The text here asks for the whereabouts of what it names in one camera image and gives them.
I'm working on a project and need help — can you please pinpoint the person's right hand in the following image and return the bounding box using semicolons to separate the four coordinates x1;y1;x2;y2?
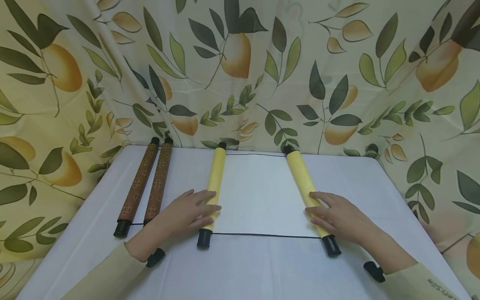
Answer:
305;191;377;247

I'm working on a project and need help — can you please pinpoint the brown patterned hand scroll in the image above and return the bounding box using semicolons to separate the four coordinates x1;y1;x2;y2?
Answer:
113;137;174;239

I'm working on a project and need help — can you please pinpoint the person's left forearm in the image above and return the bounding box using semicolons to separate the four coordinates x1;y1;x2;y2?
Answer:
61;228;160;300

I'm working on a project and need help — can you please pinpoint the person's left hand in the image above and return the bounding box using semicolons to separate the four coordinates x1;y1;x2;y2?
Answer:
147;189;222;247

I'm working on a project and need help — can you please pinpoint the yellow hand scroll white paper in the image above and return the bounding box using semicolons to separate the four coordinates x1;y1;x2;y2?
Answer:
196;142;343;258

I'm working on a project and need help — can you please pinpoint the black wrist band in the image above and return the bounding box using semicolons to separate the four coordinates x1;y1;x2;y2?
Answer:
146;248;166;268
362;261;386;283

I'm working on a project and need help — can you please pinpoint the person's right forearm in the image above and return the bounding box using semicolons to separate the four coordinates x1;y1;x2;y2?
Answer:
359;230;461;300

